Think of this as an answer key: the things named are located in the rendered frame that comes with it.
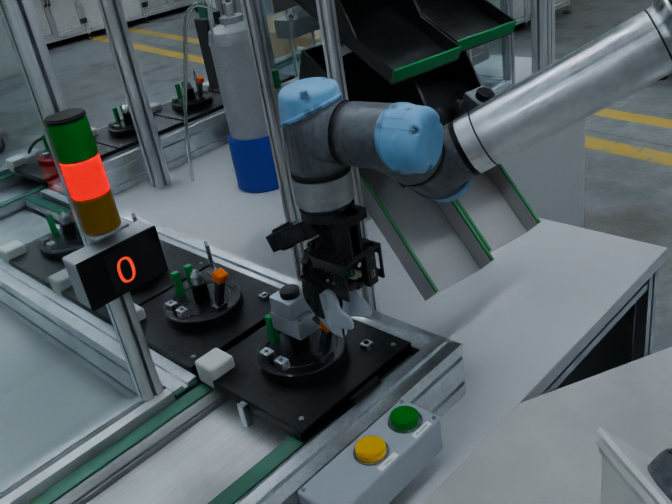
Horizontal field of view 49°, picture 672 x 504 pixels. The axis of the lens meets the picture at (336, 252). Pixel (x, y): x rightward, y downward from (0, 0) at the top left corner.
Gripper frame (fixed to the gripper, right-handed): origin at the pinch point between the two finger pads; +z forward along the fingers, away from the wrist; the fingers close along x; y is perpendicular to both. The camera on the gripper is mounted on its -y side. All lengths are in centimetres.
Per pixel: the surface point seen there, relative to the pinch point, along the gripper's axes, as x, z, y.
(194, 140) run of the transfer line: 64, 15, -126
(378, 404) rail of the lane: -1.0, 10.2, 6.9
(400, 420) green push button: -2.7, 9.0, 12.5
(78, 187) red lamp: -21.0, -26.7, -19.6
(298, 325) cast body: -2.0, 0.9, -6.2
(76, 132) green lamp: -19.4, -33.5, -18.7
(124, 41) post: 44, -22, -117
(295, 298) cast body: -0.3, -2.3, -7.9
